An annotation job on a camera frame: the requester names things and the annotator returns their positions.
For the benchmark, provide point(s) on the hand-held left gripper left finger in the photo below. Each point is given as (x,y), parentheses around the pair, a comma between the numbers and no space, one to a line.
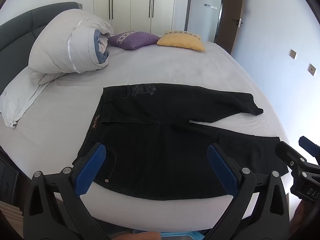
(96,160)

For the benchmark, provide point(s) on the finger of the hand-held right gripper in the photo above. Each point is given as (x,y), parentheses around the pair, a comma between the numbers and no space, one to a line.
(290,155)
(310,145)

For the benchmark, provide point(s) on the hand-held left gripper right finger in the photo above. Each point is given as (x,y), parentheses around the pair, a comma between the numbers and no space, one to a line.
(220,165)

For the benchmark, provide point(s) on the black pants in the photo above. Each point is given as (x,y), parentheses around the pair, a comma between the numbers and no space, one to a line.
(162,155)

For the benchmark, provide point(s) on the person's right forearm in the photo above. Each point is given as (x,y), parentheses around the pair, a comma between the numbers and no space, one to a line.
(301,215)

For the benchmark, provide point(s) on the dark nightstand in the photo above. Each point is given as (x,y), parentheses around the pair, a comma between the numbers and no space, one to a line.
(8,177)

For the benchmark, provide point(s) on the beige curtain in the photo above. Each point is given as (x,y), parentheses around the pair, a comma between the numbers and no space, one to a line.
(10,212)

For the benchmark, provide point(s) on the white pillow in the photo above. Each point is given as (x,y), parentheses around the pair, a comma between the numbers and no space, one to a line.
(17,92)

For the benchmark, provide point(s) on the bed with white sheet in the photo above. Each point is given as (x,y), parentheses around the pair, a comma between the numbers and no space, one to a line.
(175,67)

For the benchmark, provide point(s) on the rolled grey duvet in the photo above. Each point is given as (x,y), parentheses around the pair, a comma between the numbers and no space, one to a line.
(57,42)

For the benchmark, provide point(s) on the purple cushion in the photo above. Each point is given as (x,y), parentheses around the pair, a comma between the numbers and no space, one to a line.
(135,40)

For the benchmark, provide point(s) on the yellow cushion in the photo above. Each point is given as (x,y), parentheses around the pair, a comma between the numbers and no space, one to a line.
(180,41)

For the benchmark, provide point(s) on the grey padded headboard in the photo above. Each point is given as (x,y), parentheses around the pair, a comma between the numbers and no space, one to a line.
(20,27)

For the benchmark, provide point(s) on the white wardrobe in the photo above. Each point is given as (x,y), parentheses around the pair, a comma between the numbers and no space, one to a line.
(130,5)

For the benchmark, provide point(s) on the brown wooden door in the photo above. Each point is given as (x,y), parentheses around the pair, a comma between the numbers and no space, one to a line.
(232,0)

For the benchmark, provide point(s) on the wall socket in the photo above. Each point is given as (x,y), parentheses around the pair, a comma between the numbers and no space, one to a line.
(293,54)
(312,69)

